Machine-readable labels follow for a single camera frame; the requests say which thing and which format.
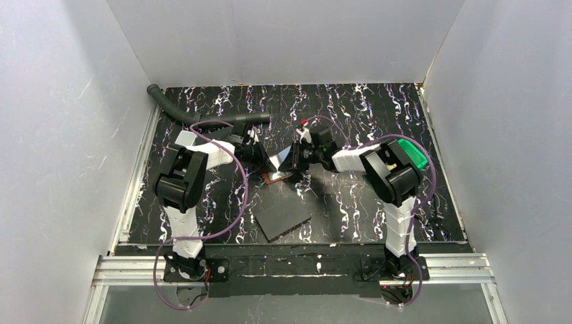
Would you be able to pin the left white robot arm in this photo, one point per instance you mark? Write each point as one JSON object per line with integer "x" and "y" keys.
{"x": 181, "y": 181}

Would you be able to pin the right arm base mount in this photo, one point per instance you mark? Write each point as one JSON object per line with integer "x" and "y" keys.
{"x": 396, "y": 276}

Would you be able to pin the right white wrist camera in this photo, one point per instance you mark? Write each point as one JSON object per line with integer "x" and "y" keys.
{"x": 303, "y": 133}

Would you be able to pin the green plastic card tray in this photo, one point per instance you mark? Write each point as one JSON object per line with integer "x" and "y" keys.
{"x": 414, "y": 153}

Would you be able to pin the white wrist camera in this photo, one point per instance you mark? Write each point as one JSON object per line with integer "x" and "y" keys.
{"x": 303, "y": 133}
{"x": 253, "y": 135}

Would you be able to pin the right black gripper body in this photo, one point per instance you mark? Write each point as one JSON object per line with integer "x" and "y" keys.
{"x": 299, "y": 157}

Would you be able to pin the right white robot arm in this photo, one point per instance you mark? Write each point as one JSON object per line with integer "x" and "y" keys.
{"x": 389, "y": 164}

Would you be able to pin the black foam block front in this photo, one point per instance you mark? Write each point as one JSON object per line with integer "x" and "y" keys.
{"x": 279, "y": 216}

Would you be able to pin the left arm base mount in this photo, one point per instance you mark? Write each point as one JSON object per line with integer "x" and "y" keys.
{"x": 200, "y": 270}

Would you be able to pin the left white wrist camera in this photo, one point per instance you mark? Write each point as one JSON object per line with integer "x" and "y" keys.
{"x": 253, "y": 135}

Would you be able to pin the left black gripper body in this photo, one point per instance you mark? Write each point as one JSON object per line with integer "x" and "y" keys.
{"x": 252, "y": 149}

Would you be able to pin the brown leather card holder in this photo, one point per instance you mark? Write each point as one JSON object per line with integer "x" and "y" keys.
{"x": 272, "y": 177}

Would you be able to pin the white plastic box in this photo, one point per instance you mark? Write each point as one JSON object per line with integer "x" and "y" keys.
{"x": 186, "y": 138}

